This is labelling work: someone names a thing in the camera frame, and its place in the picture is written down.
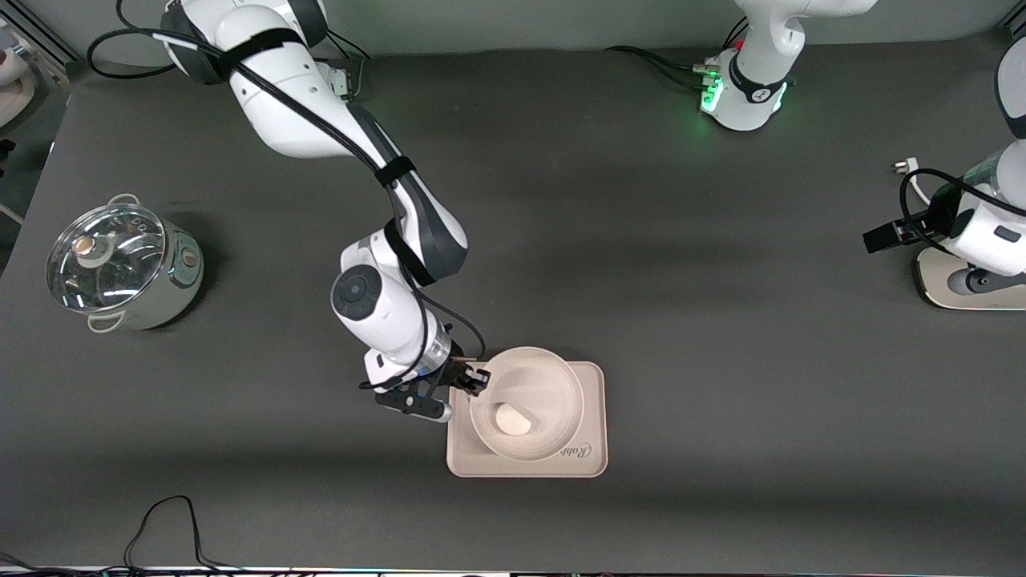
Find white steamed bun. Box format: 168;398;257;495
495;405;533;438

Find round cream plate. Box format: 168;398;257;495
469;346;585;462

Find cream rectangular tray with print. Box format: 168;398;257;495
446;361;608;479

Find cream white appliance base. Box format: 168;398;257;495
914;247;1026;311

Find pale green electric pot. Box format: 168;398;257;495
46;193;204;333

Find glass pot lid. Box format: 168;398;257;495
46;203;167;313

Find cream round background object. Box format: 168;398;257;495
0;44;38;129

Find thin black cable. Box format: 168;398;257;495
0;495;297;576

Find black left arm base cables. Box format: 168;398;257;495
605;16;750;93

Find black arm base cables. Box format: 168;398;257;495
317;30;374;101
605;16;750;93

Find black right arm base cables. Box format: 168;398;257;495
317;30;374;101

